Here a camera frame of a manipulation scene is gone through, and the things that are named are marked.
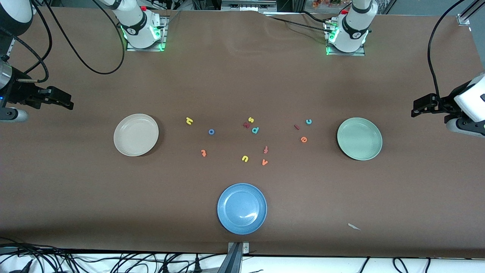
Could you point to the beige brown plate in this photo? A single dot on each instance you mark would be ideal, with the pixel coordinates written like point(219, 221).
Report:
point(136, 136)

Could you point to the blue plate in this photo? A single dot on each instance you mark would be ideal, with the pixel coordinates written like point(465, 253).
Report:
point(242, 208)

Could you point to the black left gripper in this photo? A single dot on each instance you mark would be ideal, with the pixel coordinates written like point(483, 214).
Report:
point(445, 103)

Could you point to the dark red foam letter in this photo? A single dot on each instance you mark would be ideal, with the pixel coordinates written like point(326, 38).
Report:
point(246, 125)

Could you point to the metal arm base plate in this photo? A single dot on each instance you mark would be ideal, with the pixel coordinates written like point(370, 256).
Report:
point(360, 54)
point(151, 49)

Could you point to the orange floral object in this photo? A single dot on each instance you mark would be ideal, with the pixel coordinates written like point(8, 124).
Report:
point(326, 3)

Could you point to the grey metal equipment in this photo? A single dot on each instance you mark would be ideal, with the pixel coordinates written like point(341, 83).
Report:
point(248, 4)

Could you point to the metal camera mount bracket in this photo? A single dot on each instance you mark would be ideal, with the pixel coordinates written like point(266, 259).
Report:
point(235, 258)

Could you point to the green plate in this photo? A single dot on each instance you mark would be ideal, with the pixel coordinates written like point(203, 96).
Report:
point(360, 139)

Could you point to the black power plug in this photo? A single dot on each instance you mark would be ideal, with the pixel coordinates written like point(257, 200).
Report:
point(197, 263)

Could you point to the teal letter p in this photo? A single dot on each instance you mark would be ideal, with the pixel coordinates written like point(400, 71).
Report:
point(257, 129)

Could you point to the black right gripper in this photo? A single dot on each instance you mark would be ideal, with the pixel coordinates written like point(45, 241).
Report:
point(21, 94)

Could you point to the brown paper table cover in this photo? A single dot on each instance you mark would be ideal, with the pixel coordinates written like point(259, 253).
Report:
point(242, 76)

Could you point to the aluminium frame profile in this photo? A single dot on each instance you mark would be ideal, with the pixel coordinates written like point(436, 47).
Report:
point(11, 45)
point(464, 19)

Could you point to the white paper scrap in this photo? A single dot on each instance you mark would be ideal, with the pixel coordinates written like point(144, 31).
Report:
point(353, 226)

